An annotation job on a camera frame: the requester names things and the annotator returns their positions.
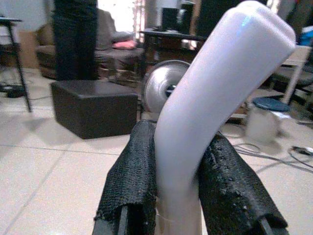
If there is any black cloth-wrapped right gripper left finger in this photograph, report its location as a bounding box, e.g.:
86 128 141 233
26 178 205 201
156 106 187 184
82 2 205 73
92 119 157 235

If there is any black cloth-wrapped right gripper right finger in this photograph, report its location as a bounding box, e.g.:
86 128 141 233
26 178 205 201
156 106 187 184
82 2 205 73
197 133 289 235

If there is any white plastic broom handle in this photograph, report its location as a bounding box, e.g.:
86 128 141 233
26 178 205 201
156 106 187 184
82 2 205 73
154 1 296 235

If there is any black device on floor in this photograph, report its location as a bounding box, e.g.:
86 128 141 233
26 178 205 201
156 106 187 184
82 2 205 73
292 145 313 155

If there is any silver round floor fan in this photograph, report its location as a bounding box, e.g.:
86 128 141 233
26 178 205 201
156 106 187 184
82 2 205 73
143 60 192 115

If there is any white bucket with blue lid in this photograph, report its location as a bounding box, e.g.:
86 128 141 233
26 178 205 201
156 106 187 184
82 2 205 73
245 97 291 145

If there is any dark brown box ottoman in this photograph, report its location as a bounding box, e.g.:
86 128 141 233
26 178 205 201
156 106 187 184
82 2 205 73
50 80 139 140

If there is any dark grey sofa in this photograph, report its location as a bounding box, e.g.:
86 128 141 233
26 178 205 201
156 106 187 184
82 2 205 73
36 8 147 79

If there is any pink cushion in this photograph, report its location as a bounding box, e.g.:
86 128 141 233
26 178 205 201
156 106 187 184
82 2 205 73
112 40 137 48

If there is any black side table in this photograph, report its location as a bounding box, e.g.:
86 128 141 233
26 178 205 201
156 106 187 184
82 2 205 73
139 28 208 81

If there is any person in dark trousers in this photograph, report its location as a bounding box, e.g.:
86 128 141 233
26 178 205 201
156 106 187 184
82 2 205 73
52 0 99 81

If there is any black speaker box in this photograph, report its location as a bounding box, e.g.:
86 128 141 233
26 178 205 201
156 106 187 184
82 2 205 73
161 7 180 31

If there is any brown cardboard box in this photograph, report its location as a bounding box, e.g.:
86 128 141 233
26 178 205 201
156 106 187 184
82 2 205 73
18 30 41 70

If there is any black folding table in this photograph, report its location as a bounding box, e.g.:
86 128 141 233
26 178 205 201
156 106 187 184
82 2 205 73
0 16 34 113

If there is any grey floor cable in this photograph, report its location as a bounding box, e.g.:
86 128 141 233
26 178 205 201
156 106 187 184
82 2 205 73
232 143 313 174

